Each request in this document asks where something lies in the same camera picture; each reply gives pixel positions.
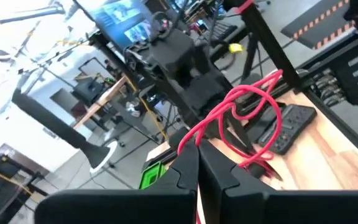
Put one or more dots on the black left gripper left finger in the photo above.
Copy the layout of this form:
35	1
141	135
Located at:
185	174

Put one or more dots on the wooden top workbench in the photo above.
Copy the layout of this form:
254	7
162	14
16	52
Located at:
104	99

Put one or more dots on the green plastic tray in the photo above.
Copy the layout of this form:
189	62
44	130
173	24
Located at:
151	175

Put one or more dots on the open black bit case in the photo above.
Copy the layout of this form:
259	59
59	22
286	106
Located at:
294	124

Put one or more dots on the black mat orange hazard stripes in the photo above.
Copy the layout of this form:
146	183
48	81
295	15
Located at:
306	28

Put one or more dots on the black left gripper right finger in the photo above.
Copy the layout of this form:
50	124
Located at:
216	183

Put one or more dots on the computer monitor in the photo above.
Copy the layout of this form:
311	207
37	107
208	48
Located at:
120	21

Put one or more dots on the black rack white labels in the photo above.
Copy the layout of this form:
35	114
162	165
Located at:
343	87

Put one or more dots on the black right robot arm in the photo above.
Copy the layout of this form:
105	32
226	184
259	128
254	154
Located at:
197	93

